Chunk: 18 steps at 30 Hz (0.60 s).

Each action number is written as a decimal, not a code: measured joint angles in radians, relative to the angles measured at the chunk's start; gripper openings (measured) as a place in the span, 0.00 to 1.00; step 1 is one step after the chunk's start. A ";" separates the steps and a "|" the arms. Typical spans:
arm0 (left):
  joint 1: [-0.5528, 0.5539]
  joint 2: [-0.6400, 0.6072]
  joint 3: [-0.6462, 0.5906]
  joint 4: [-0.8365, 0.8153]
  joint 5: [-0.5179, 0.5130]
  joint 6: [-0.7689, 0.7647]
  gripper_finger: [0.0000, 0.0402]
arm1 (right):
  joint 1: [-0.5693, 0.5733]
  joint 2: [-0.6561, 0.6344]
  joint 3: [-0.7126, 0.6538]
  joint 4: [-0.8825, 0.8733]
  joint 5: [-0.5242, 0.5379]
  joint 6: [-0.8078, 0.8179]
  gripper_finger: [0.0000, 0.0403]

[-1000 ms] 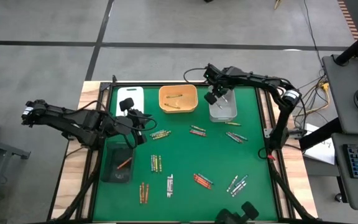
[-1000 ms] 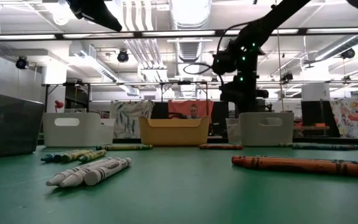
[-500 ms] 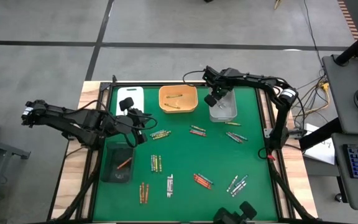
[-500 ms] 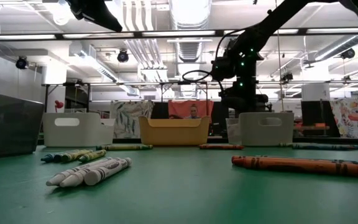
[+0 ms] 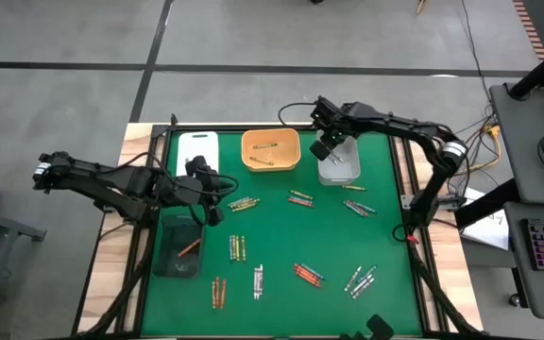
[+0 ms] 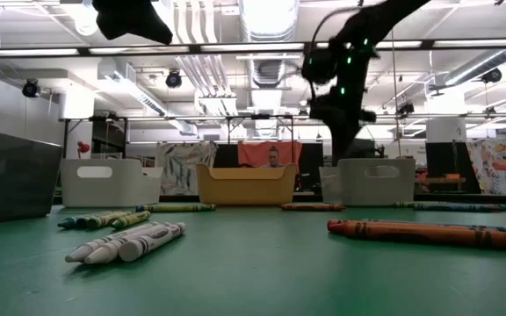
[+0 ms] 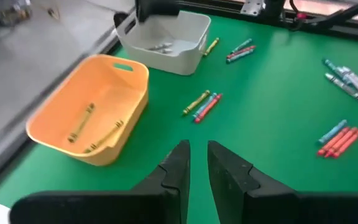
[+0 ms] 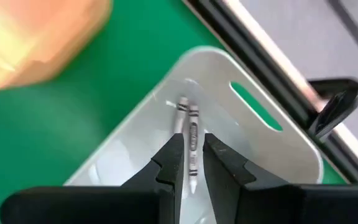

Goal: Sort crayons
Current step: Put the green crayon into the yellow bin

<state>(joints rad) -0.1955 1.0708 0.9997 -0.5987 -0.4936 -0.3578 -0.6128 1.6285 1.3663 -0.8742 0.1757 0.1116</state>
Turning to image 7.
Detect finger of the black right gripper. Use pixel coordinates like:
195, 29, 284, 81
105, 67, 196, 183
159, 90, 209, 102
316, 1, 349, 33
134, 0, 180, 23

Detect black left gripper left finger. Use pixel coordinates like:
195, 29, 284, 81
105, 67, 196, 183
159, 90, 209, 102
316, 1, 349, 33
9, 139, 191, 224

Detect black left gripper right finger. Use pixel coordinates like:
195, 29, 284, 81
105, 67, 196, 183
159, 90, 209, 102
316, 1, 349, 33
207, 139, 358, 224

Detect teal crayon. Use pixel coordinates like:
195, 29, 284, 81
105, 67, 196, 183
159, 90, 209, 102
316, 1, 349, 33
230, 38, 254, 54

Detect orange crayon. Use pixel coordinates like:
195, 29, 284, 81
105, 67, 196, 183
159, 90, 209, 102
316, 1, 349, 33
226, 45, 257, 60
316, 126, 351, 156

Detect orange-red crayons lower right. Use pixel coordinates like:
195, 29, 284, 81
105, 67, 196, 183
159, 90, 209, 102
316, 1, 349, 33
323, 126, 358, 159

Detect grey plastic bin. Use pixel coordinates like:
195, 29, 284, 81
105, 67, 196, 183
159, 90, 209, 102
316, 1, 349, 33
113, 11, 212, 77

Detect red crayon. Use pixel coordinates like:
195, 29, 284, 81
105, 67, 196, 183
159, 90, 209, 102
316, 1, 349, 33
193, 93, 223, 124

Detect orange plastic bin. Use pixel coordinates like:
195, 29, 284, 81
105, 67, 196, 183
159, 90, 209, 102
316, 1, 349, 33
25, 54, 150, 167

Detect silver mount plate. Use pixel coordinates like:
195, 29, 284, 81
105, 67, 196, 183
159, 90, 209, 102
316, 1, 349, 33
240, 0, 266, 17

